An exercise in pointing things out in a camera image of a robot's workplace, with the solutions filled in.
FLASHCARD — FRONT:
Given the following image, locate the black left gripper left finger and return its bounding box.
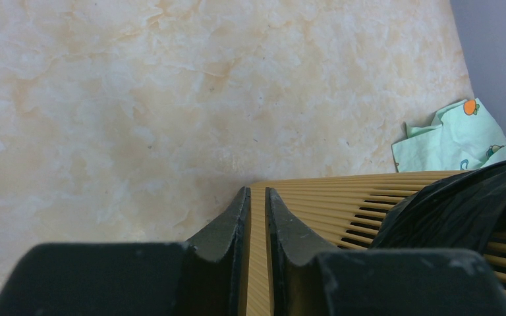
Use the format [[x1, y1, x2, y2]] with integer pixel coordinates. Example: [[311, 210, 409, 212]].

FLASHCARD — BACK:
[[0, 187, 251, 315]]

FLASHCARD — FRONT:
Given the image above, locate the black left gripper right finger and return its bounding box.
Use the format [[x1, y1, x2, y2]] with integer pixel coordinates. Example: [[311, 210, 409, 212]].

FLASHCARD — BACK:
[[265, 188, 506, 315]]

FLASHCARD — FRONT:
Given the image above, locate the yellow ribbed trash bin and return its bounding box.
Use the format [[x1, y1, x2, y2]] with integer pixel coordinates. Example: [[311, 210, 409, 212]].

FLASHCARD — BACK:
[[246, 171, 506, 315]]

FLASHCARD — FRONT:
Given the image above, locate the black plastic trash bag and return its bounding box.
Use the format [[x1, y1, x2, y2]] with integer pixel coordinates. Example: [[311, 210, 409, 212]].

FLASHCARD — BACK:
[[370, 161, 506, 253]]

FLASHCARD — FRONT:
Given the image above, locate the light green patterned cloth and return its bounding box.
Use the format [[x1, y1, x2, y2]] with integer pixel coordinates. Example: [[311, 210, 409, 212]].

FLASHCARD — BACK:
[[391, 98, 506, 172]]

